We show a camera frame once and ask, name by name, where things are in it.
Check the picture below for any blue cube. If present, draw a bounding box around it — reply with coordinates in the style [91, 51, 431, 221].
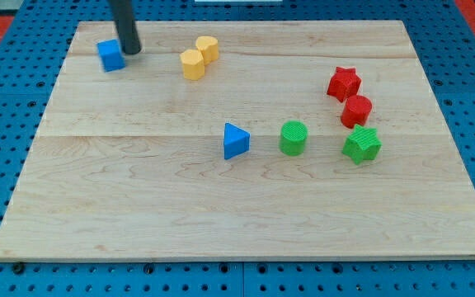
[96, 40, 125, 72]

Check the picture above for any light wooden board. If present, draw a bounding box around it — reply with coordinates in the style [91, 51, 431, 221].
[0, 21, 475, 262]

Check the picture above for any blue triangular prism block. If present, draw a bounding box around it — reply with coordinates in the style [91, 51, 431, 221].
[223, 123, 250, 160]

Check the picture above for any green cylinder block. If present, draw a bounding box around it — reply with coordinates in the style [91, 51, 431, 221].
[279, 120, 308, 156]

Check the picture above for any yellow hexagonal block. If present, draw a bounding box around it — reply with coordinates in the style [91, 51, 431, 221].
[180, 49, 205, 80]

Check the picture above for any yellow cylinder block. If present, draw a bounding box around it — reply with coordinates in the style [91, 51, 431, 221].
[195, 35, 219, 65]

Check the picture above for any red cylinder block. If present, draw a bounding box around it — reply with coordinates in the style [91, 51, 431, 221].
[341, 95, 373, 129]

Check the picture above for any green star block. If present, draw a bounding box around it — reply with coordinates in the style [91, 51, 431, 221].
[341, 124, 382, 165]

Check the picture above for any red star block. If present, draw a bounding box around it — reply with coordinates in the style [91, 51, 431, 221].
[327, 67, 362, 102]

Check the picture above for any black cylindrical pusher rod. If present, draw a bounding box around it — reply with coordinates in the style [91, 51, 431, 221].
[108, 0, 142, 55]

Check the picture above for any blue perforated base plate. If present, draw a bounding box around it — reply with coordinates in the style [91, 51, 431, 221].
[0, 0, 475, 296]

